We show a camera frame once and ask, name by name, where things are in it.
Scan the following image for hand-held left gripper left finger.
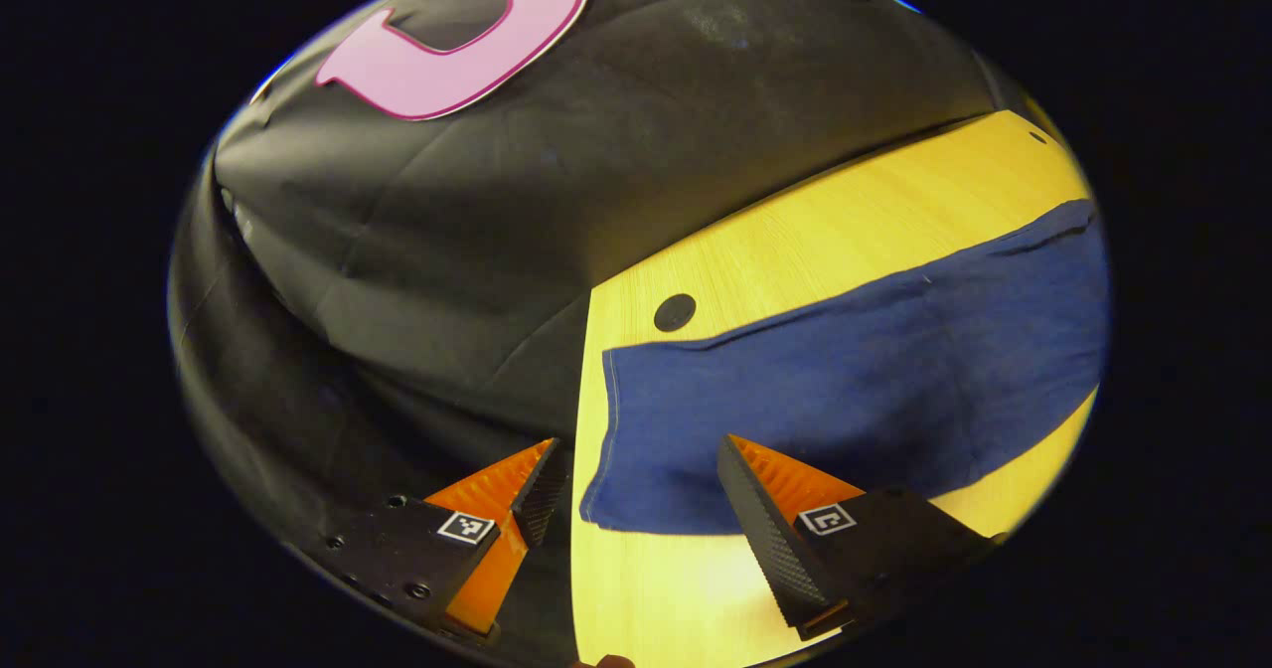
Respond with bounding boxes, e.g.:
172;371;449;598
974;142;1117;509
323;437;569;641

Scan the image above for blue jeans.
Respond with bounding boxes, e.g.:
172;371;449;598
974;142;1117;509
579;199;1109;535

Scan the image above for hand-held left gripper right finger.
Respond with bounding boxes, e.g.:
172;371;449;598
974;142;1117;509
717;434;1000;641

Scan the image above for black backdrop cloth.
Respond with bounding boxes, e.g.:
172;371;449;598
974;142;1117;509
169;0;1054;654

